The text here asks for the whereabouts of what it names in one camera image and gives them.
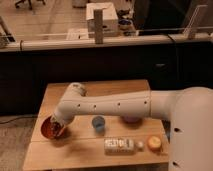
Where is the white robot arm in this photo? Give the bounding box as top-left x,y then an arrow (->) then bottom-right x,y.
51,83 -> 213,171

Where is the red bowl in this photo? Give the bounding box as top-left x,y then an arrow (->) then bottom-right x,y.
41,116 -> 65,139

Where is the blue bowl on floor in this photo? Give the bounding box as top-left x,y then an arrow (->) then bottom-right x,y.
119,19 -> 131,29

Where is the blue cup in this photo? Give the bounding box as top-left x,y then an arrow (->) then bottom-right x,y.
92,116 -> 105,132

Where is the wooden table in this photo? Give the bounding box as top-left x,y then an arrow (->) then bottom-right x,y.
23,83 -> 169,171

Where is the clear plastic bottle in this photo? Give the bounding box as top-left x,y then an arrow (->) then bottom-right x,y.
104,138 -> 144,154

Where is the orange fruit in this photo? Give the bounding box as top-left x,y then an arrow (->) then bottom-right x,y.
147,136 -> 162,151

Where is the white cardboard box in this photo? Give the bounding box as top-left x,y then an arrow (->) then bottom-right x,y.
86,2 -> 118,37

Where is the black office chair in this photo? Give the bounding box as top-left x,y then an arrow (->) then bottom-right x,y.
14,0 -> 47,10

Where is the black cable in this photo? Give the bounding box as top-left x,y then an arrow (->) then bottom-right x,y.
0,114 -> 39,126

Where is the wooden post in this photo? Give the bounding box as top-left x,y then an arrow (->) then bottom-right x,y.
94,9 -> 103,44

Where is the white angled bracket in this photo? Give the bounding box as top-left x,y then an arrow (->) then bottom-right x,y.
183,4 -> 208,39

